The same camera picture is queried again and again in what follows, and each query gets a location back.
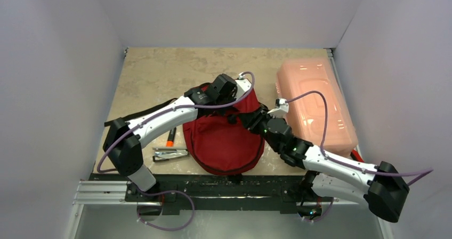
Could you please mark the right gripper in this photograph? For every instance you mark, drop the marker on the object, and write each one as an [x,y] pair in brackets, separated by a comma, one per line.
[250,118]

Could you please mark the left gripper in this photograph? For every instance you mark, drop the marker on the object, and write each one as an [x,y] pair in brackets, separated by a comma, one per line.
[232,96]

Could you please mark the red backpack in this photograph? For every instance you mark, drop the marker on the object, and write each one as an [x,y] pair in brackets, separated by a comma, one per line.
[218,142]

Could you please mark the orange highlighter marker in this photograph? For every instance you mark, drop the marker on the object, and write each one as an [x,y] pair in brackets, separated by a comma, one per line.
[171,138]

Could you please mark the silver black stapler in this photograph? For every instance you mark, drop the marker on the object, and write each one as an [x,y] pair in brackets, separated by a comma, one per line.
[162,154]

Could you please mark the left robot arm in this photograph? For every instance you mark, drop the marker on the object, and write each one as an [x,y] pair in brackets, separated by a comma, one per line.
[127,138]

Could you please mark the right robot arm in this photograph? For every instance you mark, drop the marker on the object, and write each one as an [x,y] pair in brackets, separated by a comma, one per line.
[379,187]

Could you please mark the pink plastic storage box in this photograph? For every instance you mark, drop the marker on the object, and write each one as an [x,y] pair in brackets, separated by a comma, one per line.
[318,109]

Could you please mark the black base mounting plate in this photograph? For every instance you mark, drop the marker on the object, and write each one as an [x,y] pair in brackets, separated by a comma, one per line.
[291,186]

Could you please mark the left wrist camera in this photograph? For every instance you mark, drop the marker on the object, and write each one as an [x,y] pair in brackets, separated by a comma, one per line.
[243,86]

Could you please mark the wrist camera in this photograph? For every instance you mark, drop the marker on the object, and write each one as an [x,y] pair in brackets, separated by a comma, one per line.
[243,86]
[280,110]

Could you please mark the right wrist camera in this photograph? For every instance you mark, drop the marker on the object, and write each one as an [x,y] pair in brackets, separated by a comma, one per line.
[280,110]

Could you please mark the red handled tool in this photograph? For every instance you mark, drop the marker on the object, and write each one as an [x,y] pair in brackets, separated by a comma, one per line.
[356,156]

